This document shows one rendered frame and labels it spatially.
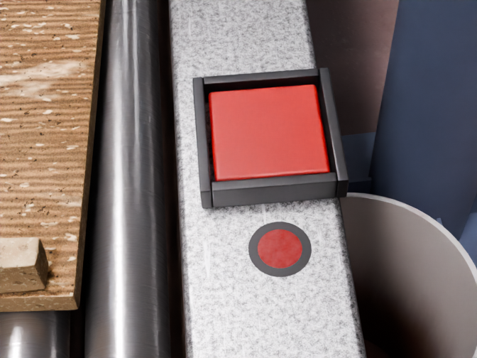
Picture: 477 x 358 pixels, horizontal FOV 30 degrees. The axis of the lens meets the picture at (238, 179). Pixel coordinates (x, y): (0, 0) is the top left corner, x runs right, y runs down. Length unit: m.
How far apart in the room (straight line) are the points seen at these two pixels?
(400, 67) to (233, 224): 0.73
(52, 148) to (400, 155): 0.86
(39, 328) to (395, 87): 0.83
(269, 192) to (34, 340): 0.14
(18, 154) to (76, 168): 0.03
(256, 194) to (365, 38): 1.35
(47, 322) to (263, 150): 0.14
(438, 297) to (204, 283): 0.78
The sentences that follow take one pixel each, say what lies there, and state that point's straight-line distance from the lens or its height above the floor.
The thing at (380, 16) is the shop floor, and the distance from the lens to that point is 1.84.
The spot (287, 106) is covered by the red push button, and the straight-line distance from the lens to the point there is 0.48.
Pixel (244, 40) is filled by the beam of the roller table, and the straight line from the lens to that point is 0.53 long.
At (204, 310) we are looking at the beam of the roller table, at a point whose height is 0.92.
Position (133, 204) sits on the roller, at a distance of 0.46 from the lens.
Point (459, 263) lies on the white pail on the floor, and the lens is 1.11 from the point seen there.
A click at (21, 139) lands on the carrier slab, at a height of 0.94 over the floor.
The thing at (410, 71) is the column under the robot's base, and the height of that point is 0.45.
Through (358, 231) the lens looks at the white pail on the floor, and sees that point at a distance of 1.18.
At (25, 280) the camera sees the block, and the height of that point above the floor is 0.95.
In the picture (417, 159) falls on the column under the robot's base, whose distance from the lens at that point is 1.26.
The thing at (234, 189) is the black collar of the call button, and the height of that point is 0.93.
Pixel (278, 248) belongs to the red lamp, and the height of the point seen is 0.92.
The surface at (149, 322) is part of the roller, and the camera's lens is 0.43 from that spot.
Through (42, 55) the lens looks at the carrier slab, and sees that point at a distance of 0.51.
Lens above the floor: 1.31
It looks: 56 degrees down
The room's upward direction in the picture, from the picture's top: 2 degrees counter-clockwise
